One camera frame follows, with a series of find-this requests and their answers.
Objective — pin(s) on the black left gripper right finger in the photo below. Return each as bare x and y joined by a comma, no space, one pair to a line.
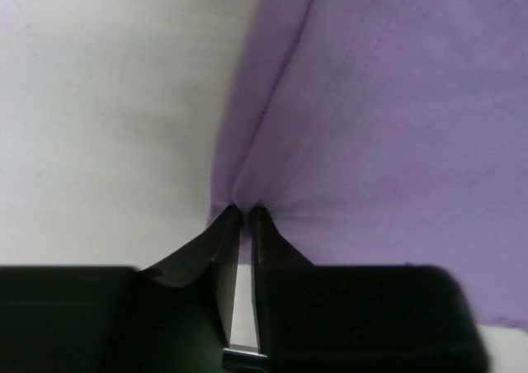
309,318

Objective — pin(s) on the lavender t shirt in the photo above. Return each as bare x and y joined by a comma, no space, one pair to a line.
388,132

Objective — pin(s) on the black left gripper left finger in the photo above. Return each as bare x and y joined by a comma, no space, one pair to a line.
174,316

